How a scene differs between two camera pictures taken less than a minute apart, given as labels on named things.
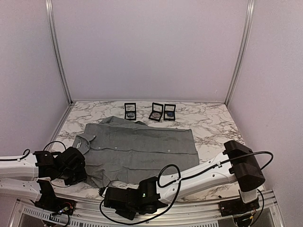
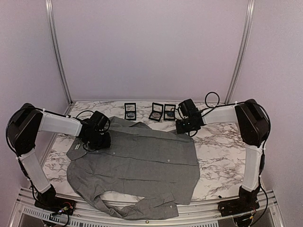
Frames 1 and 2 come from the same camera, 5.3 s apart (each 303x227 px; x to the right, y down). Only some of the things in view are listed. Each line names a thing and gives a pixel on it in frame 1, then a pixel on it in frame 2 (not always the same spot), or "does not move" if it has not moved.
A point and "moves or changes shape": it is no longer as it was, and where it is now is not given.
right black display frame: (169, 112) does not move
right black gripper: (129, 216) → (180, 129)
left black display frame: (130, 111) does not move
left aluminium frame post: (53, 39) does not move
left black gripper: (82, 176) → (106, 144)
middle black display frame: (157, 111) does not move
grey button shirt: (119, 151) moves or changes shape
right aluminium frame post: (242, 51) does not move
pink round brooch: (156, 115) does not move
